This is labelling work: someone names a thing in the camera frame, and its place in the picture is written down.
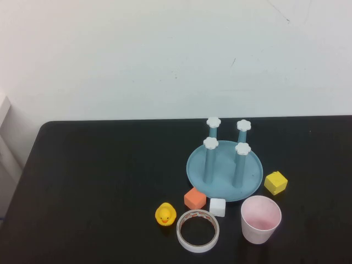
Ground white foam cube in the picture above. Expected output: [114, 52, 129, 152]
[209, 197, 227, 218]

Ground yellow rubber duck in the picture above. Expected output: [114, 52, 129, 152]
[155, 202, 177, 227]

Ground orange foam cube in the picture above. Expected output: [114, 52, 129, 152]
[183, 187, 207, 210]

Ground blue cup stand white caps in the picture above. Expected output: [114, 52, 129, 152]
[186, 117, 264, 203]

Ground yellow foam cube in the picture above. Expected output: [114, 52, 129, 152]
[263, 170, 289, 196]

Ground white double-sided tape roll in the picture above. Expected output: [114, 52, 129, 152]
[176, 208, 221, 254]

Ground pink plastic cup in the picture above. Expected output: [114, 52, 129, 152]
[240, 195, 282, 245]

